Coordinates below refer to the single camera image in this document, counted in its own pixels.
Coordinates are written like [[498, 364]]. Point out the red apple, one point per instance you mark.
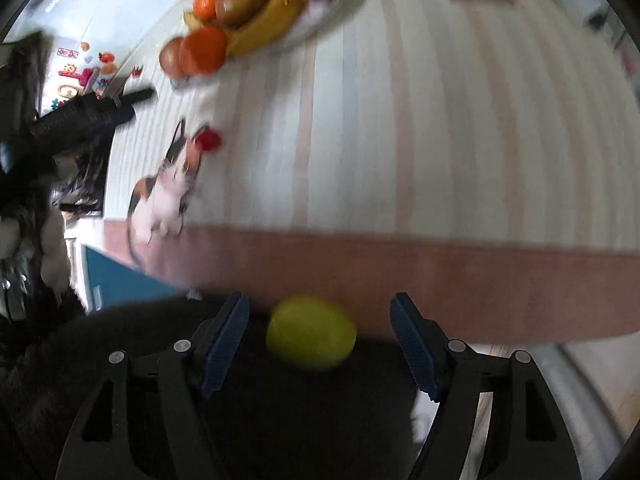
[[235, 13]]

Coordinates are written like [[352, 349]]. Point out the left yellow banana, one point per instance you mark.
[[192, 22]]

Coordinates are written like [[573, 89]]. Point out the small mandarin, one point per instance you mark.
[[205, 10], [203, 51]]

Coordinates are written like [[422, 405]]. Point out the floral white ceramic plate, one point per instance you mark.
[[316, 14]]

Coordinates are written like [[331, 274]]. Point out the green apple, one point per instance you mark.
[[310, 332]]

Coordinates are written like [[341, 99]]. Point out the colourful fruit sticker sheet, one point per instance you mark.
[[75, 68]]

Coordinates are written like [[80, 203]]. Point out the brown kiwi-like fruit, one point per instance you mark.
[[169, 59]]

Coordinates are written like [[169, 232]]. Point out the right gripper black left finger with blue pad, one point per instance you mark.
[[143, 419]]

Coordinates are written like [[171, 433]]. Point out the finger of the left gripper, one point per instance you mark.
[[131, 98]]

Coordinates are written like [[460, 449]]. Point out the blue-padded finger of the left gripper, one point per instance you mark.
[[109, 119]]

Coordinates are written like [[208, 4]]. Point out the right yellow banana bunch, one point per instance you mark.
[[270, 24]]

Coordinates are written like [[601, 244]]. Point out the striped table cloth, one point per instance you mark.
[[481, 157]]

